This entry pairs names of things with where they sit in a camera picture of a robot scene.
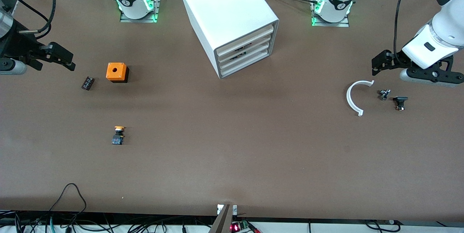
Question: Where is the orange button box with hole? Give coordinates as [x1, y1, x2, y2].
[106, 63, 129, 83]

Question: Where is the yellow push button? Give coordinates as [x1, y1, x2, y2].
[112, 126, 125, 145]

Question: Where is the black flat-headed component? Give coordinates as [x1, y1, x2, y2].
[393, 96, 409, 111]

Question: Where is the white curved plastic arc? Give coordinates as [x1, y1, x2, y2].
[346, 80, 375, 117]

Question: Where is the green circuit board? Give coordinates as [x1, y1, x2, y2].
[230, 220, 251, 233]

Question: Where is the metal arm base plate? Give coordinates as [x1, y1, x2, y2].
[120, 0, 162, 23]
[310, 0, 351, 28]

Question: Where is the black looped cable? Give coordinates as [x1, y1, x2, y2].
[49, 183, 87, 214]

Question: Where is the silver mount bracket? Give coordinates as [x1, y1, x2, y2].
[217, 204, 238, 216]

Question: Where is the aluminium camera mount profile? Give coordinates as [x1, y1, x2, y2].
[208, 205, 233, 233]

